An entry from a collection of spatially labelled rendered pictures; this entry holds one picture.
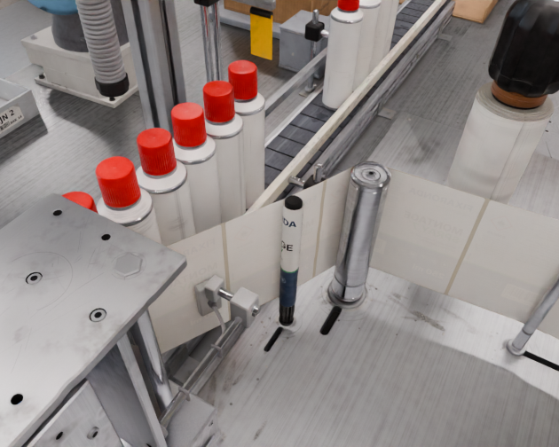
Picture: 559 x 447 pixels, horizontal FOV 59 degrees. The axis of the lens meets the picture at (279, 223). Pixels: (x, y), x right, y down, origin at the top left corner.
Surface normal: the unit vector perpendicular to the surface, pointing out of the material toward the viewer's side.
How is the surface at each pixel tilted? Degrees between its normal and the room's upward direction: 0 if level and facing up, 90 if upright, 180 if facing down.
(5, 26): 0
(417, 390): 0
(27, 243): 0
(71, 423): 90
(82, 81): 90
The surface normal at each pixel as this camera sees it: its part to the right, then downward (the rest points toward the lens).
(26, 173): 0.03, -0.70
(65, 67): -0.43, 0.64
